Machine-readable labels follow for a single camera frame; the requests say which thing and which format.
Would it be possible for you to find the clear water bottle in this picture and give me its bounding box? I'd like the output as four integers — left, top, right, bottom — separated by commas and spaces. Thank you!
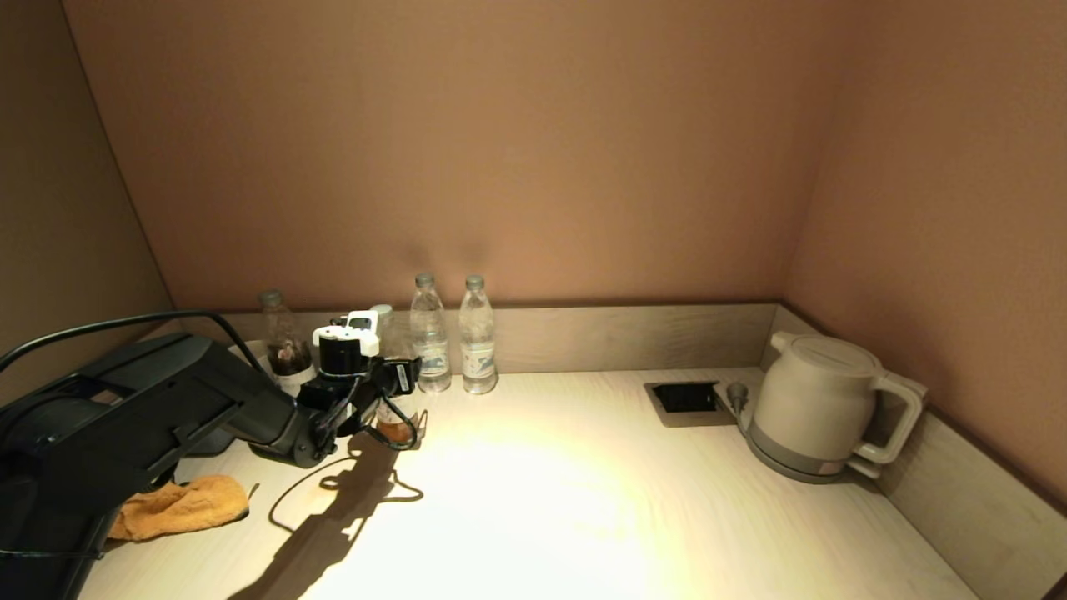
458, 275, 499, 396
410, 273, 453, 394

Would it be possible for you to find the orange microfibre cloth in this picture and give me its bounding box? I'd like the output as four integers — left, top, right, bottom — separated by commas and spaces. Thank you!
107, 475, 251, 541

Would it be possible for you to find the dark drink bottle grey cap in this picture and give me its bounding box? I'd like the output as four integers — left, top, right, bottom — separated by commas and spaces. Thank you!
258, 289, 316, 397

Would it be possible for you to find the recessed power socket panel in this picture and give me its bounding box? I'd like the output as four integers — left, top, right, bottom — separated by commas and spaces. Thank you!
643, 382, 739, 429

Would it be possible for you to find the amber tea bottle white cap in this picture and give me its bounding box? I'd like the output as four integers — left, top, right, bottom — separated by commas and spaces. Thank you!
371, 304, 420, 447

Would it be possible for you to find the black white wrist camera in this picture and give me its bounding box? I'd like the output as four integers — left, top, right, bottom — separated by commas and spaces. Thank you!
313, 310, 381, 381

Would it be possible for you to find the grey kettle base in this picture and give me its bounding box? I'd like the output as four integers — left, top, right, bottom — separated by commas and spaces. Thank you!
739, 417, 883, 486

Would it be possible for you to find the white electric kettle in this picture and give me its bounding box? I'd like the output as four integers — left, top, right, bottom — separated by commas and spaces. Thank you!
750, 332, 924, 480

